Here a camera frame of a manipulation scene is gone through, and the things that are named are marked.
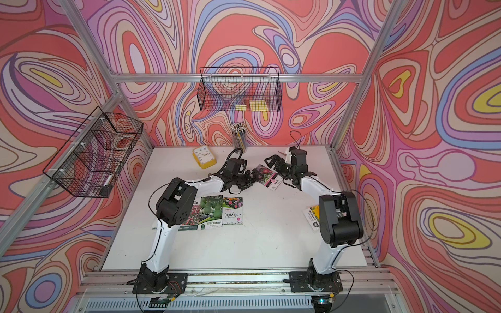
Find pink flower field seed packet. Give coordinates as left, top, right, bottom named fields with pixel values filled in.
left=180, top=200, right=201, bottom=231

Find small yellow sticky notes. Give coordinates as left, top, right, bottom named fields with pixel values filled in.
left=235, top=104, right=247, bottom=112

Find black wire basket wall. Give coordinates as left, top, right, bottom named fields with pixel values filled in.
left=43, top=108, right=144, bottom=198
left=196, top=66, right=283, bottom=112

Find striped pencil cup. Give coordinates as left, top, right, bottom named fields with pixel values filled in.
left=230, top=123, right=247, bottom=153

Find black wire basket back wall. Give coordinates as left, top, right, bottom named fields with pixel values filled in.
left=196, top=66, right=283, bottom=112

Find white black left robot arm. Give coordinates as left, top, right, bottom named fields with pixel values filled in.
left=127, top=158, right=264, bottom=297

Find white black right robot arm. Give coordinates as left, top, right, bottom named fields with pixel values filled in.
left=265, top=147, right=364, bottom=294

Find yellow square alarm clock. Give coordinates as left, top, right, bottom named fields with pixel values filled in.
left=192, top=145, right=217, bottom=170

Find yellow sunflower seed packet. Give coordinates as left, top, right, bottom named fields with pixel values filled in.
left=303, top=206, right=320, bottom=232

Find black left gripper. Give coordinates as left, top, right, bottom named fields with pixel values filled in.
left=230, top=169, right=265, bottom=191

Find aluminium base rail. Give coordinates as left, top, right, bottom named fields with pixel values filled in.
left=70, top=267, right=407, bottom=312

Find aluminium frame post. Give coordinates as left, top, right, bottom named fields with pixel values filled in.
left=58, top=0, right=153, bottom=149

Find black wire basket left wall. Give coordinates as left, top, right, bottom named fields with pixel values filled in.
left=43, top=108, right=144, bottom=198

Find mixed colour flower seed packet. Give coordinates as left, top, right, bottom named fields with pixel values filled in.
left=223, top=197, right=243, bottom=225

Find green gourd seed packet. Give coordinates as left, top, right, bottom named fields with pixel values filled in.
left=198, top=196, right=224, bottom=230

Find purple pink flower seed packet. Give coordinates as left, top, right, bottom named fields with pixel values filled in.
left=255, top=164, right=283, bottom=191

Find yellow sticky notes pad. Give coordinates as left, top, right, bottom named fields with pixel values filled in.
left=249, top=100, right=268, bottom=112

